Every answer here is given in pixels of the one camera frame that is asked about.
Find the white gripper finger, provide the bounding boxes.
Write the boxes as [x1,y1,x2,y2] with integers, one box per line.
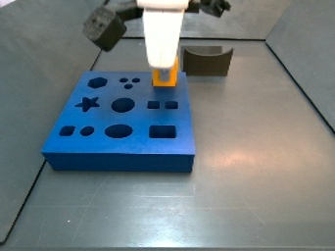
[136,0,189,70]

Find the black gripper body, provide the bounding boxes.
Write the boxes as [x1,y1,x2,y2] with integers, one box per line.
[81,0,233,53]

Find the orange arch object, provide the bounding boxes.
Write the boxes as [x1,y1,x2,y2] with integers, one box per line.
[152,61,177,87]

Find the dark grey curved holder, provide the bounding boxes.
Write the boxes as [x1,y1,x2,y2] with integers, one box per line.
[180,45,233,76]

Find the blue foam shape-sorter block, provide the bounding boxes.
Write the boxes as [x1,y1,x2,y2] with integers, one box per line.
[41,72,195,173]

